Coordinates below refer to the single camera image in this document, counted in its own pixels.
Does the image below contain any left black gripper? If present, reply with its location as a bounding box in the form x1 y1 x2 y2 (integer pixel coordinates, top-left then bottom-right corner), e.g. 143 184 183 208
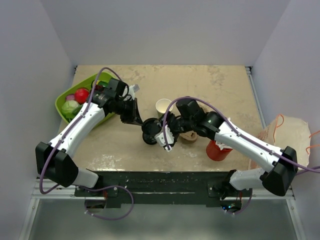
114 97 144 126

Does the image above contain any green paper coffee cup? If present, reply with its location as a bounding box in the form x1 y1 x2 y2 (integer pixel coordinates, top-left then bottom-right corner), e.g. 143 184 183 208
155 98 172 118

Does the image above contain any black plastic cup lid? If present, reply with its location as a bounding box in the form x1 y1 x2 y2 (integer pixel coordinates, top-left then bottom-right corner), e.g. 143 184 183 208
141 118 162 136

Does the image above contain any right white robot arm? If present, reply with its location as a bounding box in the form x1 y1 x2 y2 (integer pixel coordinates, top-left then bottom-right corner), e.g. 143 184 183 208
154 96 298 197

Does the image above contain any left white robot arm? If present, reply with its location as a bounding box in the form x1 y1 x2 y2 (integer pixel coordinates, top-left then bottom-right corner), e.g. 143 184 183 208
35 98 143 196

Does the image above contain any brown pulp cup carrier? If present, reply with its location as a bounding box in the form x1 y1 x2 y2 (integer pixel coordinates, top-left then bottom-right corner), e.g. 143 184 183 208
179 131 199 144

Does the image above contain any green bottle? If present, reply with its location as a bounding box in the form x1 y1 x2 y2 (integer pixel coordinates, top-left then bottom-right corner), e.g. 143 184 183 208
97 80 108 87

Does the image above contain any purple grapes bunch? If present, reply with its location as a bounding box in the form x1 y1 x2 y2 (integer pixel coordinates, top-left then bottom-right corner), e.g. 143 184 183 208
94 85 104 92

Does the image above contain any red cup holder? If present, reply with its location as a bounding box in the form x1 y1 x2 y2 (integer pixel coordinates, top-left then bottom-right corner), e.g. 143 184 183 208
206 140 233 162

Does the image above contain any red apple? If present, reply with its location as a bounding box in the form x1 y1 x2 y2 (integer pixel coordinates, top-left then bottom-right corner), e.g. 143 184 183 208
74 88 90 105

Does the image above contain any green plastic bin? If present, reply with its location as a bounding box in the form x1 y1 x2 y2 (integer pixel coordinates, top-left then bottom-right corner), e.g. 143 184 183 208
55 71 118 124

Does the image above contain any white wrapped straw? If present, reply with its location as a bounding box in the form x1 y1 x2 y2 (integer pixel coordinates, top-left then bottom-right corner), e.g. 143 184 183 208
215 141 227 149

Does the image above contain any green cabbage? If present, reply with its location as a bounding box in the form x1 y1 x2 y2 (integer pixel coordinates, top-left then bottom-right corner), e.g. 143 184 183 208
61 100 80 118

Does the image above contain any red onion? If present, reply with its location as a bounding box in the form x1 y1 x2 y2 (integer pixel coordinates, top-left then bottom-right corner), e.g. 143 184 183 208
65 93 75 102

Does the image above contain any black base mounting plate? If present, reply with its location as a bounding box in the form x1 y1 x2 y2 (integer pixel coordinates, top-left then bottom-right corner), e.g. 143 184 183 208
75 171 251 208

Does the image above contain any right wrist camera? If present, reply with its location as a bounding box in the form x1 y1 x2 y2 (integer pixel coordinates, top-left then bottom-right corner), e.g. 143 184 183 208
154 125 175 152

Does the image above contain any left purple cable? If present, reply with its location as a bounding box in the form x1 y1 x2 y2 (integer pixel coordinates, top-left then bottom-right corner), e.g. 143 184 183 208
38 66 135 221

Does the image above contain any purple cable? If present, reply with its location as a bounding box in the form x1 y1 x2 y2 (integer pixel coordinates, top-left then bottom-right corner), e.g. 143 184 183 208
161 96 320 216
38 66 135 221

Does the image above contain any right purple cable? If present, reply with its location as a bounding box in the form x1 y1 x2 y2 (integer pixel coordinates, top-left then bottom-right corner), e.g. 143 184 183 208
161 96 320 216

